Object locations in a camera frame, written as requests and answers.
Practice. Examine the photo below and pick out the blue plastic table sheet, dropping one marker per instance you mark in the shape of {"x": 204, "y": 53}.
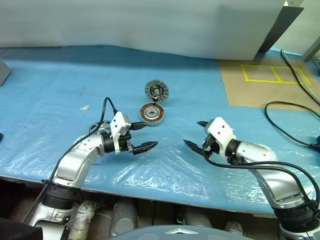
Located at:
{"x": 50, "y": 100}

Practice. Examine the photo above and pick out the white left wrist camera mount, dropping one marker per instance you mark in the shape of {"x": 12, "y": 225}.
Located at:
{"x": 120, "y": 125}

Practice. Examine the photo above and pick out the black power plug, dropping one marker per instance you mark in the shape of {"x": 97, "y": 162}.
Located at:
{"x": 317, "y": 144}

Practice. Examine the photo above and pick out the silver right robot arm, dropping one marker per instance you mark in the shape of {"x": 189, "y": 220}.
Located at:
{"x": 275, "y": 180}

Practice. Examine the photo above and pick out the silver motor cover disc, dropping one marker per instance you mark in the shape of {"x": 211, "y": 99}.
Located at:
{"x": 162, "y": 93}

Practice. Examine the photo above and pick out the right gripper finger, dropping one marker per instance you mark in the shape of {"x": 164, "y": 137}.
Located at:
{"x": 203, "y": 123}
{"x": 195, "y": 147}

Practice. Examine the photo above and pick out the yellow tape rectangle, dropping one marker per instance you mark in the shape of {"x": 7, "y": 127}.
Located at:
{"x": 243, "y": 72}

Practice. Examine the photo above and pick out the grey rounded cylinder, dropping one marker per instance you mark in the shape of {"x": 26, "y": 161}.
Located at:
{"x": 125, "y": 217}

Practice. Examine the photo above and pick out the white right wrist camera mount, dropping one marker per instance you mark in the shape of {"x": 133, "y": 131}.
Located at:
{"x": 220, "y": 130}

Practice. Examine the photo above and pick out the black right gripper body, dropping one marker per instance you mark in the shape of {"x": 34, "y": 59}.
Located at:
{"x": 211, "y": 145}

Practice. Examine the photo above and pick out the grey metal box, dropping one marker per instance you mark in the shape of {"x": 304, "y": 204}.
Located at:
{"x": 3, "y": 73}

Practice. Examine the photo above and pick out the grey metal post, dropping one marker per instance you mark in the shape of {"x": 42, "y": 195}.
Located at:
{"x": 311, "y": 50}

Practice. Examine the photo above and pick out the white backdrop board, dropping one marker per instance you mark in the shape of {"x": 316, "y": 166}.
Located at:
{"x": 125, "y": 20}

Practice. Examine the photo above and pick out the small white tape scrap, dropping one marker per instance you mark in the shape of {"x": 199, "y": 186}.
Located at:
{"x": 85, "y": 107}

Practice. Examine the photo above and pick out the small black object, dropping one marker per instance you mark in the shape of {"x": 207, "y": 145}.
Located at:
{"x": 1, "y": 138}

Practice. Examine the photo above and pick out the brown cardboard sheet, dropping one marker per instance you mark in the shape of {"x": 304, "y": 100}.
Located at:
{"x": 235, "y": 82}

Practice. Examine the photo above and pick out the dark grey panel stand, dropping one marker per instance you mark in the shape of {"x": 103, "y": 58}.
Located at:
{"x": 280, "y": 30}

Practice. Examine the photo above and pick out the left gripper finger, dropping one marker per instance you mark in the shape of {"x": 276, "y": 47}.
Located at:
{"x": 138, "y": 125}
{"x": 146, "y": 148}

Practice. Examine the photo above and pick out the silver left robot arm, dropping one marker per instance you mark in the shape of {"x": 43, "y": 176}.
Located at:
{"x": 75, "y": 160}

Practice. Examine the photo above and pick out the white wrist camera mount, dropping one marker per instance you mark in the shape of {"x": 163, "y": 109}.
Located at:
{"x": 220, "y": 130}
{"x": 120, "y": 125}

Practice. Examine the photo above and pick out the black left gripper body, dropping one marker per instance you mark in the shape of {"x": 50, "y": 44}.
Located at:
{"x": 124, "y": 145}

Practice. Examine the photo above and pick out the grey rounded robot torso shell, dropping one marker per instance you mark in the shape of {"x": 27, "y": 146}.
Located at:
{"x": 175, "y": 233}

